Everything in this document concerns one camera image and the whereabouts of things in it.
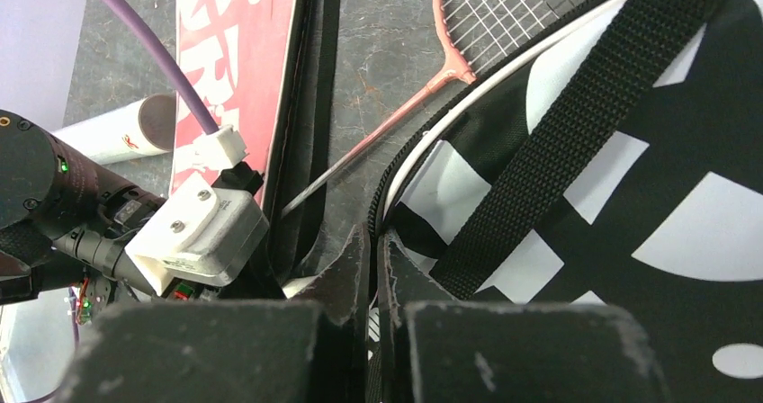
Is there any black sport racket bag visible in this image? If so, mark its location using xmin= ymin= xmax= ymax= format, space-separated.
xmin=384 ymin=0 xmax=762 ymax=402

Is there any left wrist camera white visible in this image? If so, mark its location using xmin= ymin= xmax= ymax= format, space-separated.
xmin=124 ymin=125 xmax=269 ymax=295

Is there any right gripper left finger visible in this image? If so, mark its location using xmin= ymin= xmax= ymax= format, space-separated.
xmin=56 ymin=224 xmax=372 ymax=402

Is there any pink frame racket right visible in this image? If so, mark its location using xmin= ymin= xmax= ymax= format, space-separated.
xmin=282 ymin=0 xmax=586 ymax=215

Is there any pink sport racket bag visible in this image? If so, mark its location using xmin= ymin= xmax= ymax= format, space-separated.
xmin=176 ymin=0 xmax=340 ymax=281

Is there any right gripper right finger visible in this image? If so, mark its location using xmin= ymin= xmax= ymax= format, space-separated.
xmin=377 ymin=232 xmax=671 ymax=402

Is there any white shuttlecock tube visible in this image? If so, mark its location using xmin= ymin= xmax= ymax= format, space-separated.
xmin=52 ymin=94 xmax=176 ymax=165

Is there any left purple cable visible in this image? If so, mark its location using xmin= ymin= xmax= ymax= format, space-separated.
xmin=65 ymin=0 xmax=221 ymax=136

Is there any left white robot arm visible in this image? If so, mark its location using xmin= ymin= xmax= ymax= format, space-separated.
xmin=1 ymin=111 xmax=165 ymax=304

